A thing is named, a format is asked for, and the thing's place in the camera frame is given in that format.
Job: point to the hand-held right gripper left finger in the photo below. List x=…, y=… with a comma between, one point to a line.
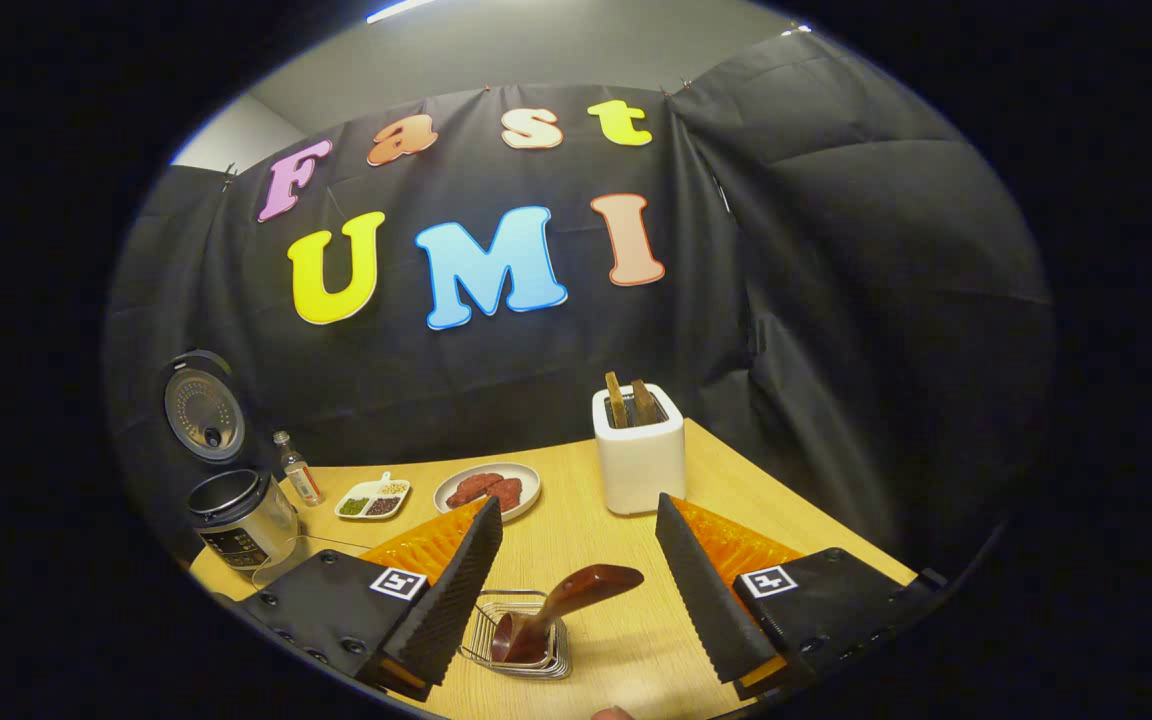
x=456, y=600

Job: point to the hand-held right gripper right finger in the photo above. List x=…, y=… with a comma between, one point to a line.
x=701, y=610

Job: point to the brown wooden spoon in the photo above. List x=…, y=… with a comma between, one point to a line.
x=576, y=590

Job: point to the white rice heap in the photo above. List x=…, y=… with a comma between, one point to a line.
x=364, y=491

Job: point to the dark grey rice cooker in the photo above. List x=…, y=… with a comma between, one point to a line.
x=241, y=530

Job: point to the red-brown meat piece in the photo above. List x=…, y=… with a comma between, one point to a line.
x=508, y=494
x=468, y=489

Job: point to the dark brown beans heap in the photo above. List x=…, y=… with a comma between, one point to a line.
x=384, y=505

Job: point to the yellow soybeans heap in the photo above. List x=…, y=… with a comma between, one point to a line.
x=394, y=489

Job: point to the white divided dish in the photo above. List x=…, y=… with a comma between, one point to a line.
x=373, y=496

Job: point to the green mung beans heap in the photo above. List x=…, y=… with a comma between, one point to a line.
x=354, y=506

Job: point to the round white plate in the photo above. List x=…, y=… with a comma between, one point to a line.
x=526, y=478

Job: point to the white toaster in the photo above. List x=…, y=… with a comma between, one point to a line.
x=641, y=470

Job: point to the small clear glass bottle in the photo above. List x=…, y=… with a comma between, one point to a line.
x=301, y=480

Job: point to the brown bread slice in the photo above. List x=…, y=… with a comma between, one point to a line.
x=617, y=400
x=646, y=402

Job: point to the black backdrop cloth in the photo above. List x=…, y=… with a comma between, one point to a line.
x=836, y=300

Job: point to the small ceiling light panel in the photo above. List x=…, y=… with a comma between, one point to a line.
x=796, y=30

